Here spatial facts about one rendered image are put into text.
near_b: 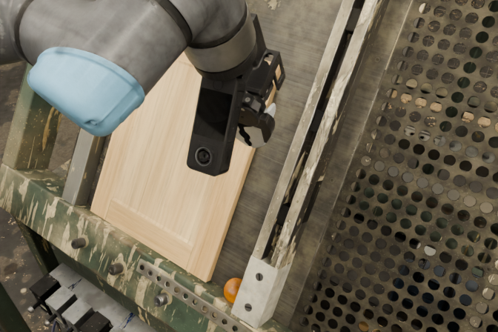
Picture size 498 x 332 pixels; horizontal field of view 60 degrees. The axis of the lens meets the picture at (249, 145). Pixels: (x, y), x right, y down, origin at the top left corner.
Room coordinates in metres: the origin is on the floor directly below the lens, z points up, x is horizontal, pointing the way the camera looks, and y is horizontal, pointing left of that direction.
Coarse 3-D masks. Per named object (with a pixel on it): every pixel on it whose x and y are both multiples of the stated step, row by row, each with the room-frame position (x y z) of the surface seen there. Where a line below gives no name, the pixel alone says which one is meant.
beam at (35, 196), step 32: (0, 192) 0.85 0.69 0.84; (32, 192) 0.81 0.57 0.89; (32, 224) 0.75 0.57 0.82; (64, 224) 0.72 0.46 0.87; (96, 224) 0.68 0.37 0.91; (96, 256) 0.63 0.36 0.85; (128, 256) 0.61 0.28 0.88; (160, 256) 0.60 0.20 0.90; (128, 288) 0.56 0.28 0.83; (160, 288) 0.54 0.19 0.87; (192, 288) 0.51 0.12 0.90; (160, 320) 0.49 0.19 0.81; (192, 320) 0.47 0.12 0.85
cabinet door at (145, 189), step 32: (192, 64) 0.85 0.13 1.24; (160, 96) 0.84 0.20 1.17; (192, 96) 0.81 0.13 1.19; (128, 128) 0.83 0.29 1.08; (160, 128) 0.80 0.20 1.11; (192, 128) 0.76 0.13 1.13; (128, 160) 0.78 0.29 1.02; (160, 160) 0.75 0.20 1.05; (96, 192) 0.76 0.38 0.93; (128, 192) 0.73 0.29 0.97; (160, 192) 0.70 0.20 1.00; (192, 192) 0.67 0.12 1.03; (224, 192) 0.64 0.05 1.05; (128, 224) 0.68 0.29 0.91; (160, 224) 0.65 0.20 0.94; (192, 224) 0.63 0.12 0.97; (224, 224) 0.60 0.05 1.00; (192, 256) 0.58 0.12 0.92
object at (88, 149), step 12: (84, 132) 0.85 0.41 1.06; (84, 144) 0.83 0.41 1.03; (96, 144) 0.84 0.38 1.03; (84, 156) 0.81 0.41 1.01; (96, 156) 0.83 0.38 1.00; (72, 168) 0.81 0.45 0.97; (84, 168) 0.80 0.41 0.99; (72, 180) 0.79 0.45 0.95; (84, 180) 0.79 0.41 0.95; (72, 192) 0.77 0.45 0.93; (84, 192) 0.78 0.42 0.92; (72, 204) 0.75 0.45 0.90; (84, 204) 0.77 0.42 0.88
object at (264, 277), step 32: (352, 0) 0.73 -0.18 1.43; (384, 0) 0.74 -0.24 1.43; (352, 32) 0.70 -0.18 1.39; (320, 64) 0.68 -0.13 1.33; (352, 64) 0.66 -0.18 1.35; (320, 96) 0.65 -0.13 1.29; (352, 96) 0.67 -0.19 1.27; (320, 128) 0.61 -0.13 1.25; (288, 160) 0.59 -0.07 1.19; (320, 160) 0.58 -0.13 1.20; (288, 192) 0.57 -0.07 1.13; (288, 224) 0.52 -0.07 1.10; (256, 256) 0.50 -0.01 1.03; (288, 256) 0.50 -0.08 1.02; (256, 288) 0.46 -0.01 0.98; (256, 320) 0.42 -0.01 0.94
